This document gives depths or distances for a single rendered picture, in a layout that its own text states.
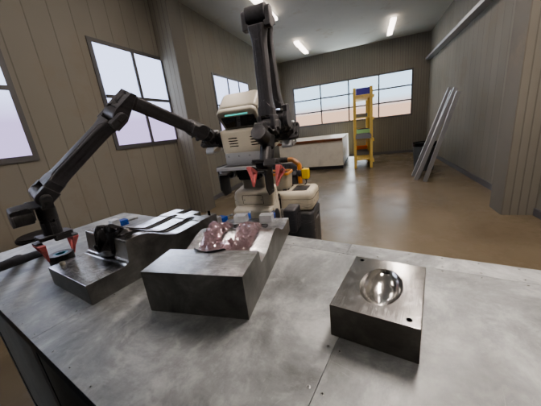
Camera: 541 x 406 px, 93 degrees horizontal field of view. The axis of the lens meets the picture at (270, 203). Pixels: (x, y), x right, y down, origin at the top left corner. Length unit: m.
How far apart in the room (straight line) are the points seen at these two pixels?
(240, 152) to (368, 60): 8.27
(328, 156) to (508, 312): 6.44
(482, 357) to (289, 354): 0.32
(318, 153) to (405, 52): 4.09
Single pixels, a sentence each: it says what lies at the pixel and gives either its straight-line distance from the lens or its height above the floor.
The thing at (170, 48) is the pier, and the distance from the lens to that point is 4.42.
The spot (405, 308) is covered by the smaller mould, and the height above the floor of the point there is 0.87.
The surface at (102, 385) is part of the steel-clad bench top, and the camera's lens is 0.63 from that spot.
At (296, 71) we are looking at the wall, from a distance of 9.66.
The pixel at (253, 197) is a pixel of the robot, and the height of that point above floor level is 0.85.
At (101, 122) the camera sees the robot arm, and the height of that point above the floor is 1.29.
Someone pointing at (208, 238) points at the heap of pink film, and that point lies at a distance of 0.81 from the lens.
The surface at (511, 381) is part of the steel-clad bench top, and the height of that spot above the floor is 0.80.
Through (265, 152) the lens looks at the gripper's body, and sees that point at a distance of 1.00.
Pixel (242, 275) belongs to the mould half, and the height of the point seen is 0.91.
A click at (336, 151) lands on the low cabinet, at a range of 6.93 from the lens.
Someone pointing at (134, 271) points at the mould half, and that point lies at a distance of 0.90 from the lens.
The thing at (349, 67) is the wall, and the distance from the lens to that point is 9.39.
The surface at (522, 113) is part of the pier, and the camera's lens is 3.66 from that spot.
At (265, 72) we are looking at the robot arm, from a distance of 1.06.
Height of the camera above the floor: 1.20
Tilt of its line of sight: 16 degrees down
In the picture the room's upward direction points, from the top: 7 degrees counter-clockwise
